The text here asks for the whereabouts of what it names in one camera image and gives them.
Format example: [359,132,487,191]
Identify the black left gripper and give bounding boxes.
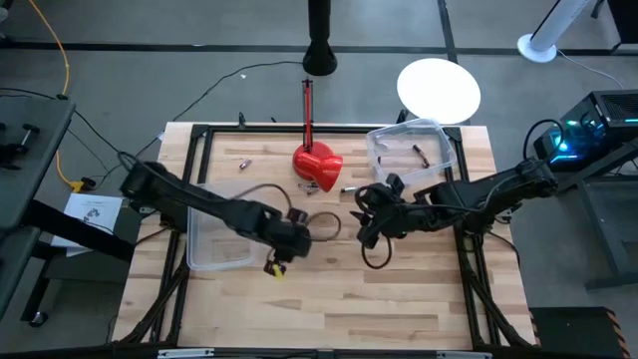
[258,211,314,265]

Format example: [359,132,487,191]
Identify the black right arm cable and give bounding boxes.
[360,232,394,271]

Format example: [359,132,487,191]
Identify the clear plastic container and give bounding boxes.
[185,181,271,272]
[366,118,458,186]

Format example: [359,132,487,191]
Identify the black box hazard stripes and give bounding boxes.
[527,306,632,359]

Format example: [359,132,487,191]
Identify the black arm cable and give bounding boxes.
[237,182,343,243]
[360,232,394,271]

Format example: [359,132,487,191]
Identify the black metal desk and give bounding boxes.
[547,142,638,291]

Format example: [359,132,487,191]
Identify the white paper sheet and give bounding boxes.
[51,192,125,258]

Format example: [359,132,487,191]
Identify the white tower fan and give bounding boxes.
[515,0,594,64]

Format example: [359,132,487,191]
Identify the silver metal bracket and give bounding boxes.
[436,350,493,359]
[157,347,215,359]

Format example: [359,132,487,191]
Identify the yellow power cable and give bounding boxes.
[27,0,97,194]

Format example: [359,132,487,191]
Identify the grey side table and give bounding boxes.
[0,97,137,329]

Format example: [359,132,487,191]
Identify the red desk lamp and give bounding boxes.
[291,78,345,194]

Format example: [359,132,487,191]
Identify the black clamp tool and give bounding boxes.
[0,123,41,172]

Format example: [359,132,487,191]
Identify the black computer with lights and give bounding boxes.
[532,88,638,167]

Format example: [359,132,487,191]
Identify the black floor cable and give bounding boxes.
[133,60,304,157]
[0,87,154,191]

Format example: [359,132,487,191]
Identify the white round disc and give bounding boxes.
[396,57,482,126]

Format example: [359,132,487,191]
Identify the black aluminium table frame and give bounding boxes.
[112,122,537,350]

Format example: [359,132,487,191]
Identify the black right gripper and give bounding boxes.
[350,181,430,249]

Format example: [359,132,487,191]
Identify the white floor cable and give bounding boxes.
[555,48,625,89]

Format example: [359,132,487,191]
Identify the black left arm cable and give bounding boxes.
[237,182,343,243]

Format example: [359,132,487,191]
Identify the black pole stand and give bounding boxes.
[301,0,339,78]

